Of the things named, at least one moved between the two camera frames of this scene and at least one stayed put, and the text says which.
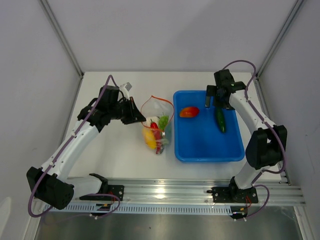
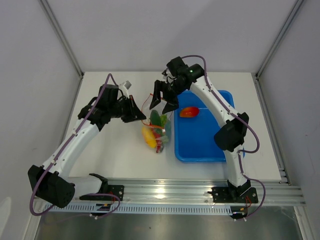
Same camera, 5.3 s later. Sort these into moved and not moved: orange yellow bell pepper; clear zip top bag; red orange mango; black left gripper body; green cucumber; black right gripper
Moved: black right gripper; green cucumber
Not moved: orange yellow bell pepper; red orange mango; clear zip top bag; black left gripper body
